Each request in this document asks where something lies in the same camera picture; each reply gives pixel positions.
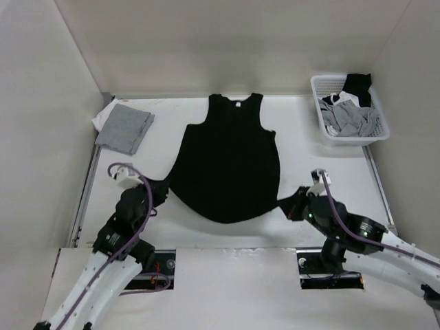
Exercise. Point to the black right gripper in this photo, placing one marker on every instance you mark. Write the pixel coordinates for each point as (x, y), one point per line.
(291, 206)

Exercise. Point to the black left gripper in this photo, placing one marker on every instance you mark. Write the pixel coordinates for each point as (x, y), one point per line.
(160, 189)

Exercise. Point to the black tank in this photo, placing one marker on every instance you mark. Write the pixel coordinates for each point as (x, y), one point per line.
(359, 85)
(228, 168)

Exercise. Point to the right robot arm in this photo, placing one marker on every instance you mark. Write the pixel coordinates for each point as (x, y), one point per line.
(355, 243)

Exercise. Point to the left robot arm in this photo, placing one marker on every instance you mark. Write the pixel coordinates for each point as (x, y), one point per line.
(118, 256)

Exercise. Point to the folded grey tank top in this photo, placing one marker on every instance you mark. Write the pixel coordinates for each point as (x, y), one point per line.
(124, 129)

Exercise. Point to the folded white tank top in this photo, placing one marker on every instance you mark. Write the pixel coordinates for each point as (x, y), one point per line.
(99, 121)

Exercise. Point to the grey tank top in basket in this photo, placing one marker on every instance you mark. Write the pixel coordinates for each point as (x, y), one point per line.
(368, 118)

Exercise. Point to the white tank top in basket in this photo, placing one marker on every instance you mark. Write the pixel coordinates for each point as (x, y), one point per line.
(339, 112)

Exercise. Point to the black tank top in basket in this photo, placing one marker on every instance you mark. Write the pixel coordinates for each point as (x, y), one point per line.
(359, 85)

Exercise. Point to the white plastic laundry basket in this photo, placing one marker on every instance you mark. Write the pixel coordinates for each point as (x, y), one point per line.
(323, 86)

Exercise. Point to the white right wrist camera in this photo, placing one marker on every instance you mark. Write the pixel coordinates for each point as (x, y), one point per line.
(321, 181)

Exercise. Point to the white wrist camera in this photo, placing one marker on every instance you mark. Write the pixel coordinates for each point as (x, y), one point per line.
(321, 181)
(126, 178)

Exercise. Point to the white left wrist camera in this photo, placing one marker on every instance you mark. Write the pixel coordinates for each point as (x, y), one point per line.
(126, 178)

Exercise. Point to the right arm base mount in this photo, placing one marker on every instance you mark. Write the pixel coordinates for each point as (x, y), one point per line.
(321, 268)

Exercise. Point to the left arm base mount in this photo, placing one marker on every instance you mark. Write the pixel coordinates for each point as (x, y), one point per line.
(159, 273)

